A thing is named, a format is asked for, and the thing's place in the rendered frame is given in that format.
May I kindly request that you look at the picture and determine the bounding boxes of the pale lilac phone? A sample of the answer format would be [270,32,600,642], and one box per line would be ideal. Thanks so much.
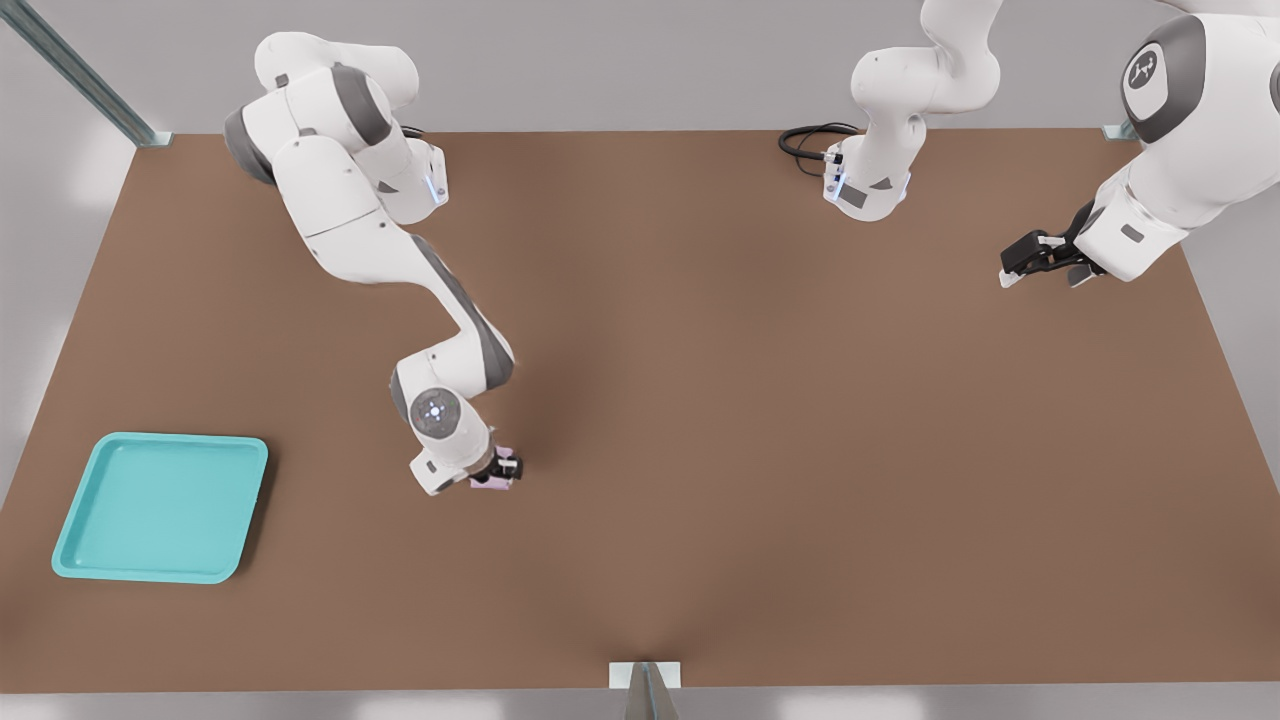
[469,445,517,492]

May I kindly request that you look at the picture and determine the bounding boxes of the pale blue-green tray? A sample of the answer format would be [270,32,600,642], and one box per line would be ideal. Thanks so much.
[51,432,270,585]

